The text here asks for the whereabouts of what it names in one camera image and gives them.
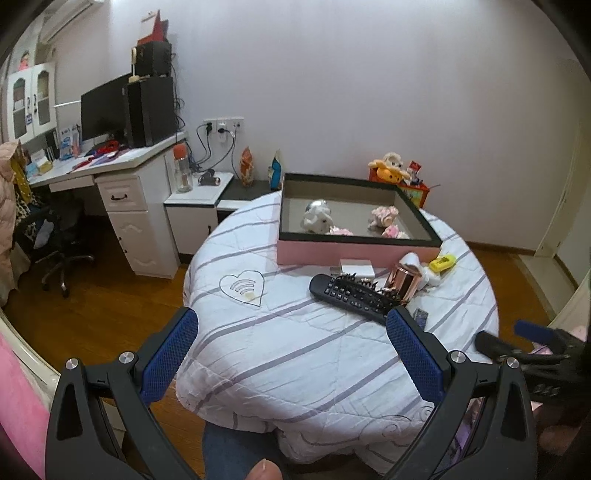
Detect red toy box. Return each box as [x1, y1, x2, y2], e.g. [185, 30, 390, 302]
[368, 167, 431, 211]

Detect cream white cabinet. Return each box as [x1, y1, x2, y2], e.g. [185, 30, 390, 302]
[550, 277, 591, 335]

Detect white bed frame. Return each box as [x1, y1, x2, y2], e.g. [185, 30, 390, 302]
[0, 308, 63, 393]

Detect white air conditioner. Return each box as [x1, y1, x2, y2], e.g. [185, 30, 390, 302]
[39, 0, 108, 43]

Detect person's leg in jeans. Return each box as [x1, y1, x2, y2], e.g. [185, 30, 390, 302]
[202, 421, 296, 480]

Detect white desk with drawers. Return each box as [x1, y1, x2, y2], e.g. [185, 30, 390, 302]
[28, 131, 190, 280]

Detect black computer tower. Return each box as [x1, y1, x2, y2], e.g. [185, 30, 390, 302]
[126, 76, 179, 148]

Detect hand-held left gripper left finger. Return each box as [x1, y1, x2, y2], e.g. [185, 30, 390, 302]
[45, 307, 204, 480]

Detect white wall socket strip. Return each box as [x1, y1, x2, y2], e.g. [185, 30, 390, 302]
[203, 117, 245, 136]

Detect pink and white doll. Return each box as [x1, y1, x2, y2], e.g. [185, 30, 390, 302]
[368, 205, 400, 230]

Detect black remote control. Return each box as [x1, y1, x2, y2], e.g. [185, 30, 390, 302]
[308, 274, 403, 326]

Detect black speaker box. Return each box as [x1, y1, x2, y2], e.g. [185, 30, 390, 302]
[135, 41, 173, 78]

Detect black hair claw clip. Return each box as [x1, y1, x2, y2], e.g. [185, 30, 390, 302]
[333, 272, 393, 296]

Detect white door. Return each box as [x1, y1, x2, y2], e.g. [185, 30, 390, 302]
[534, 131, 591, 260]

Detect red paper bag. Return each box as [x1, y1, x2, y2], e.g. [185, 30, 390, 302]
[139, 10, 170, 44]

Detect pink blanket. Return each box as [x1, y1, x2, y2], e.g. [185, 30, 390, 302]
[0, 323, 51, 467]

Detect rose gold metal cup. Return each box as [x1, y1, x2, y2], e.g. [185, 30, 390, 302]
[382, 261, 424, 304]

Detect orange snack bag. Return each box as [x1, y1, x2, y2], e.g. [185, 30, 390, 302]
[239, 147, 256, 188]

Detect white astronaut figure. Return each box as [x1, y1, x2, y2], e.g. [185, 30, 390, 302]
[302, 199, 334, 234]

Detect yellow and white plush toy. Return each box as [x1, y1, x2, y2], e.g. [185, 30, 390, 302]
[368, 151, 413, 184]

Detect clear bottle with orange cap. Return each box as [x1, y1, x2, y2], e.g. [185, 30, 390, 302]
[172, 142, 194, 193]

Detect white power adapter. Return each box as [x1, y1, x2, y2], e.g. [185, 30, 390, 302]
[339, 259, 375, 281]

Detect striped white tablecloth table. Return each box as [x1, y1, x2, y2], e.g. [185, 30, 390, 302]
[174, 189, 500, 476]

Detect person's left hand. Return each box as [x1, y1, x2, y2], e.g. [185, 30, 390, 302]
[244, 458, 283, 480]

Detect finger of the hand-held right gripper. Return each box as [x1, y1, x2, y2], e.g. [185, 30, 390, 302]
[475, 330, 525, 365]
[514, 319, 573, 348]

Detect black computer monitor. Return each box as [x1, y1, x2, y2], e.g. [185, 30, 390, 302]
[80, 73, 134, 142]

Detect white glass door cabinet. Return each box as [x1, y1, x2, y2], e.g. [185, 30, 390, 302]
[6, 61, 58, 142]

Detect small white nightstand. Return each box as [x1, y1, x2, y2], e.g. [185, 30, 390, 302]
[164, 172, 235, 257]

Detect black power cables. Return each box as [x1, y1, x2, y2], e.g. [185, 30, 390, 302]
[187, 124, 241, 178]

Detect pink box with black rim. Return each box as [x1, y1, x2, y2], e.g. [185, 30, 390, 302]
[276, 173, 443, 267]

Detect hanging clothes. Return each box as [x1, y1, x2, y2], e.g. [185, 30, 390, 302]
[0, 141, 35, 296]

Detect blue and white snack bag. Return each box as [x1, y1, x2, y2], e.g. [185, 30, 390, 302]
[268, 150, 285, 189]

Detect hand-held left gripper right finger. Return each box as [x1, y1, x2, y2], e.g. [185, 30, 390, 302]
[381, 307, 539, 480]

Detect black office chair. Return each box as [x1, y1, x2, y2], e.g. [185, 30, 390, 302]
[14, 203, 96, 297]

